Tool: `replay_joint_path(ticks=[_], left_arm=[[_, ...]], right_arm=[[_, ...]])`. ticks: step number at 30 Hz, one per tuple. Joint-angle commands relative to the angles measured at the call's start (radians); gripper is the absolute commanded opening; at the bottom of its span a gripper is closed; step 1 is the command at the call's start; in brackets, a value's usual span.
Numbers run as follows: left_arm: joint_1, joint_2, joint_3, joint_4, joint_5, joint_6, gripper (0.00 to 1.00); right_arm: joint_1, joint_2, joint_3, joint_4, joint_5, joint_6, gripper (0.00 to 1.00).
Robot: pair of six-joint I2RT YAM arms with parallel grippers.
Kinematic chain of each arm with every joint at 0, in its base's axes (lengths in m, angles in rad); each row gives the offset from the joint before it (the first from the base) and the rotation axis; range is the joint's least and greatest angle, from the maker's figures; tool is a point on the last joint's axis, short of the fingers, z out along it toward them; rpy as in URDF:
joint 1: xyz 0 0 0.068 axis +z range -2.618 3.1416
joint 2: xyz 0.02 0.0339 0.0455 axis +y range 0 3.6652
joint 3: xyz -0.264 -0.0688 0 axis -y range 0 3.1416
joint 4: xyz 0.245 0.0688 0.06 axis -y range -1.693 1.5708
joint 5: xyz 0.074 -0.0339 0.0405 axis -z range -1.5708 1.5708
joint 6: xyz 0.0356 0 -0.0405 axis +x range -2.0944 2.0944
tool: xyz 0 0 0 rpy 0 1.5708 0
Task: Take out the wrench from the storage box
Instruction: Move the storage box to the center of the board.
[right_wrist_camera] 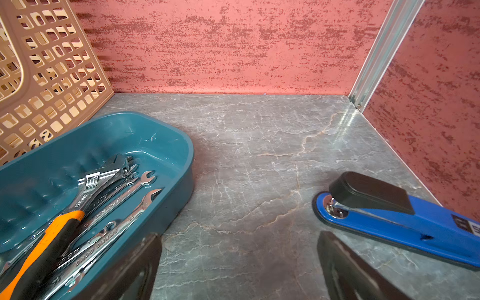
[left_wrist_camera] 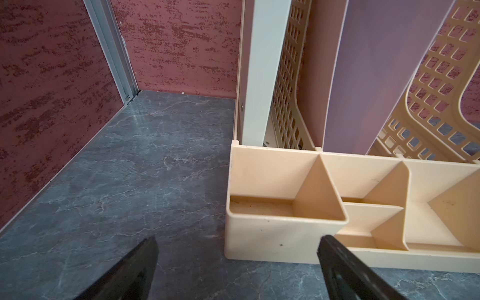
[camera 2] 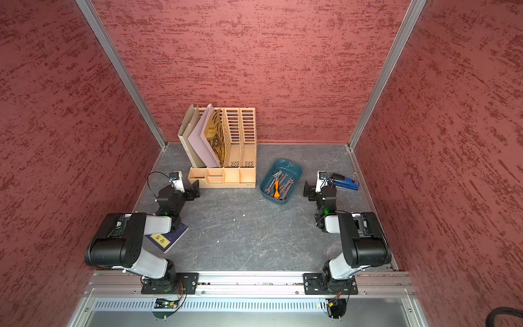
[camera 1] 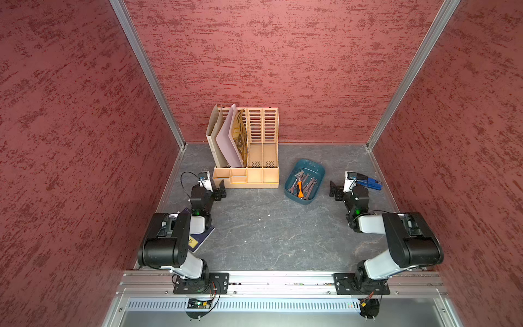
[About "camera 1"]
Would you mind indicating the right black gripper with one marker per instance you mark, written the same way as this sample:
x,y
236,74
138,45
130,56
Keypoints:
x,y
338,192

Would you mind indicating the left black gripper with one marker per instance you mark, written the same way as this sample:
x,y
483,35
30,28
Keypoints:
x,y
216,193

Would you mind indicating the teal plastic storage box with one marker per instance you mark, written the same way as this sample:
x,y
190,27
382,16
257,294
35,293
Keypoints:
x,y
311,170

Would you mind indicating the orange handled adjustable wrench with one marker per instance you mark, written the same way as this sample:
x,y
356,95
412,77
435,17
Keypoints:
x,y
298,186

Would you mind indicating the large steel open-end wrench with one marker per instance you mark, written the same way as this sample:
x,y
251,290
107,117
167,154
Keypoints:
x,y
292,188

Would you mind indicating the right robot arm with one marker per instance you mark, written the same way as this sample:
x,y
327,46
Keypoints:
x,y
411,243

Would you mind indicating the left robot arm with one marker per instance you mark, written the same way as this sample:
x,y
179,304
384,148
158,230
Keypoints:
x,y
173,238

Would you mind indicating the blue black stapler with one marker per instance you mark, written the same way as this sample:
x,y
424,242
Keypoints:
x,y
368,182

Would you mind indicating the wooden desk file organizer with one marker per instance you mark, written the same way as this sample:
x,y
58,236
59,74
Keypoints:
x,y
262,169

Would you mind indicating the pink paper folder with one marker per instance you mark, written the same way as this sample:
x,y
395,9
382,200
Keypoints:
x,y
226,142

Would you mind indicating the purple book yellow label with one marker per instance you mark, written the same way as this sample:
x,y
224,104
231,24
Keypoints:
x,y
196,229

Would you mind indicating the beige cardboard folder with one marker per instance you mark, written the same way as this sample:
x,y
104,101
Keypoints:
x,y
215,124

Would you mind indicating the yellow patterned book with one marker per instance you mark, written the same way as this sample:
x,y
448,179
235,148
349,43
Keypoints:
x,y
238,135

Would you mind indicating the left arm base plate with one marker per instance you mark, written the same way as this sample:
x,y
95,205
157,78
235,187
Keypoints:
x,y
208,284

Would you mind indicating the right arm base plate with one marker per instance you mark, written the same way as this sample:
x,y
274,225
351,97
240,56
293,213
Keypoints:
x,y
357,284

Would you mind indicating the aluminium front rail frame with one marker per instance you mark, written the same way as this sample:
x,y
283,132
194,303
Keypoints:
x,y
266,291

